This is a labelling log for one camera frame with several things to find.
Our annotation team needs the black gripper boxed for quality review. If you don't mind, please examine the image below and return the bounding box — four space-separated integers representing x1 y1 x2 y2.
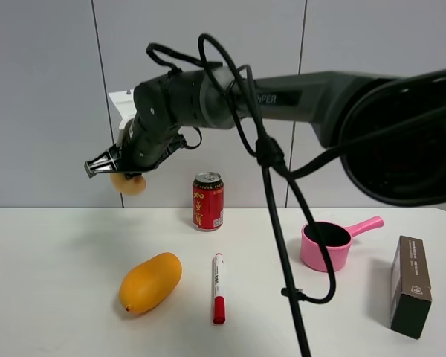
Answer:
84 115 187 179

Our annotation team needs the beige potato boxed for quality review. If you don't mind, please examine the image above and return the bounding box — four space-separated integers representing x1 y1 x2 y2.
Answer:
110 173 146 196

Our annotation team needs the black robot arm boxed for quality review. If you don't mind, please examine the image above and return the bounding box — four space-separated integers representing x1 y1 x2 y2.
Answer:
84 67 446 207

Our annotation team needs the red drink can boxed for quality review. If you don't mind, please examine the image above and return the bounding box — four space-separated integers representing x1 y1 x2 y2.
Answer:
193 172 224 231

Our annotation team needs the orange mango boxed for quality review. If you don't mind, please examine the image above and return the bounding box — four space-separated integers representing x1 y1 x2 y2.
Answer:
118 252 182 315

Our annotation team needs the red white marker pen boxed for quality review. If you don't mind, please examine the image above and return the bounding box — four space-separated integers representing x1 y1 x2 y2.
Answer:
213 253 226 325

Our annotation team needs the pink toy saucepan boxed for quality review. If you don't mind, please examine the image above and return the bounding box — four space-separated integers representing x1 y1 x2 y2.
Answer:
300 216 384 272

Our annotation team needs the brown black carton box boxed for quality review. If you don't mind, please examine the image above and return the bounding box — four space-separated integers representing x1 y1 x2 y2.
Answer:
390 236 432 339

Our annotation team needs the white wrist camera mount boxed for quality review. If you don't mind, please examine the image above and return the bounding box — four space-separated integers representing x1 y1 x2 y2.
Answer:
108 89 136 147

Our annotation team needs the black cable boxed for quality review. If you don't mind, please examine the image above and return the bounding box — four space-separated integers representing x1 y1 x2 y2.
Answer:
146 33 446 357

